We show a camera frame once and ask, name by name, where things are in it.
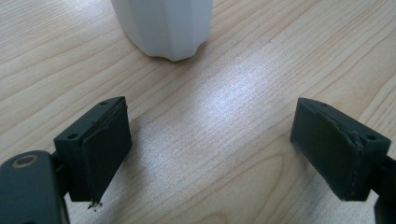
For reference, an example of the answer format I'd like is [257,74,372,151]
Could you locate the white plastic cup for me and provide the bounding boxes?
[110,0,215,63]

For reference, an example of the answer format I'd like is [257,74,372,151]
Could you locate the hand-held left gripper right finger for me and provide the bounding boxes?
[290,96,392,202]

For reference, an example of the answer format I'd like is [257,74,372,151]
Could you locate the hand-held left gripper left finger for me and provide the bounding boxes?
[53,95,134,210]

